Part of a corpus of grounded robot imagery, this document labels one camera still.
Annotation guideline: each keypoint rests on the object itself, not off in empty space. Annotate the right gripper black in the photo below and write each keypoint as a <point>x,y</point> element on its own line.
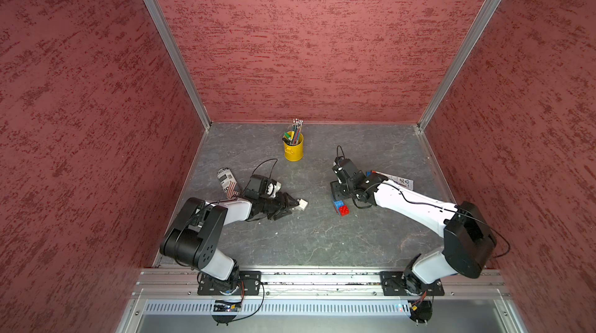
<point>336,192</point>

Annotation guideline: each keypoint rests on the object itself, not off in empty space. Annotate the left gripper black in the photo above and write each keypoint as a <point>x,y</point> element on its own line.
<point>282,206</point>

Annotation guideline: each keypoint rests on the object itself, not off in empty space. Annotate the white lego brick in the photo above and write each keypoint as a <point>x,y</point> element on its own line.
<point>302,203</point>

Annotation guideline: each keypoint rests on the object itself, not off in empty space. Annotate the blue lego plate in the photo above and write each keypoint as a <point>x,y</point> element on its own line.
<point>338,204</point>

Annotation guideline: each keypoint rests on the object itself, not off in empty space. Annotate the red lego brick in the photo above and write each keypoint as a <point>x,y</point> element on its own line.
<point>343,210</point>

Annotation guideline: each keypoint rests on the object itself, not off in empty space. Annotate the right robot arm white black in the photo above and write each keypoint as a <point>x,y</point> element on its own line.
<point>468,241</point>

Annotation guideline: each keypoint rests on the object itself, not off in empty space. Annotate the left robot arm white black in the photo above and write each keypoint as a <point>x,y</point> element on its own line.
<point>192,238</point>

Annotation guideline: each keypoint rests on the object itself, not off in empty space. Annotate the small striped can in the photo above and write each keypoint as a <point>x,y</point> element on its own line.
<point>228,182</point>

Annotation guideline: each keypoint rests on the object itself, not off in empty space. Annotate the white blue red flat box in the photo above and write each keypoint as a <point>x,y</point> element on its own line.
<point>407,183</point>

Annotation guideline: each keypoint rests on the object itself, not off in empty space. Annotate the yellow pen cup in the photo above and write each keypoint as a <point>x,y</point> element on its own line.
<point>293,151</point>

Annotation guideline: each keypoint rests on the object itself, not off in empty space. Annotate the pens bundle in cup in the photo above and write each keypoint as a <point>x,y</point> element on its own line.
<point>293,130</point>

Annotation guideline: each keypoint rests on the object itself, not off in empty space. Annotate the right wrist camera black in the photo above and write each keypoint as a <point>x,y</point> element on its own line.
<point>346,171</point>

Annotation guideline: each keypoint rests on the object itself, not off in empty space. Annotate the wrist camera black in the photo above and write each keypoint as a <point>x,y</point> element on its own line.
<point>346,171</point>
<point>261,187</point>

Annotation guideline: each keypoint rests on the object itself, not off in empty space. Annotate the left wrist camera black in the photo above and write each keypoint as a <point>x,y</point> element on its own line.
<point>261,187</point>

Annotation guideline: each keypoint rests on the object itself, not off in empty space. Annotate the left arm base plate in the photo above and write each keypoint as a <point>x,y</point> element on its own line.
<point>246,283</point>

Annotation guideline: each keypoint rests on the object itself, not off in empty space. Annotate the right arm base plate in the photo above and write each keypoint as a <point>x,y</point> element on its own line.
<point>406,284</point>

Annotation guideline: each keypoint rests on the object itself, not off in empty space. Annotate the white slotted cable duct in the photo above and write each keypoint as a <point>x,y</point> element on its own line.
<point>348,308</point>

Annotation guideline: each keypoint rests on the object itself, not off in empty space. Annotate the aluminium front rail frame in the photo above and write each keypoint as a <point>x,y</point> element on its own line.
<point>320,283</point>

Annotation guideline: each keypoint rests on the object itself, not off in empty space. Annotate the left aluminium corner post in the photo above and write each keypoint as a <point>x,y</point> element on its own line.
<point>176,56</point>

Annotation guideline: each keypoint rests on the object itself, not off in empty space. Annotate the aluminium corner post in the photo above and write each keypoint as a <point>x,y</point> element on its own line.
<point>176,56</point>
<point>476,30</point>

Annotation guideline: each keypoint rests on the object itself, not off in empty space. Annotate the right aluminium corner post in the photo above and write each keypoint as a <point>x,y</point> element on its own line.
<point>476,30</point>

